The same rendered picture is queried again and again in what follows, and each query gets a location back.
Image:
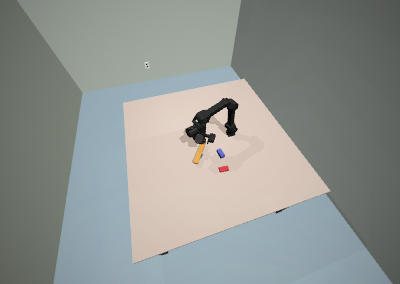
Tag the orange bar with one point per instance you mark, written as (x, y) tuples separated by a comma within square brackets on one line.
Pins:
[(199, 153)]

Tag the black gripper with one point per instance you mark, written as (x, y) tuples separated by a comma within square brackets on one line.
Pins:
[(210, 137)]

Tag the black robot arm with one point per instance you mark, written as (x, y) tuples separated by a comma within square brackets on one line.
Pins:
[(204, 116)]

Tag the blue rectangular block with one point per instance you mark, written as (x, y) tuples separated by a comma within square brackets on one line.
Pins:
[(220, 153)]

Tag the red rectangular block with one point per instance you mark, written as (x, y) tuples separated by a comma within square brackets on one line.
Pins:
[(223, 169)]

